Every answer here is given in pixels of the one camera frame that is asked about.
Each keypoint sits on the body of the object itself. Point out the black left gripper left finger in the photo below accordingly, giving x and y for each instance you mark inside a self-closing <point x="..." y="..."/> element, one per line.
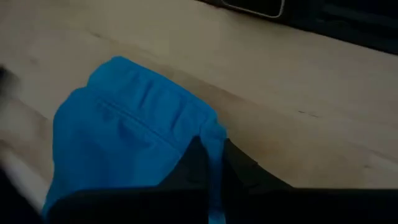
<point x="192" y="171"/>

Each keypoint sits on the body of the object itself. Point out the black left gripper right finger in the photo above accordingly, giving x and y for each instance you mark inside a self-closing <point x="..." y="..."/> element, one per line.
<point x="245" y="174"/>

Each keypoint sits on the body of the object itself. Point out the bright blue garment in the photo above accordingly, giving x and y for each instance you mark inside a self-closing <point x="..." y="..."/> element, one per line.
<point x="124" y="124"/>

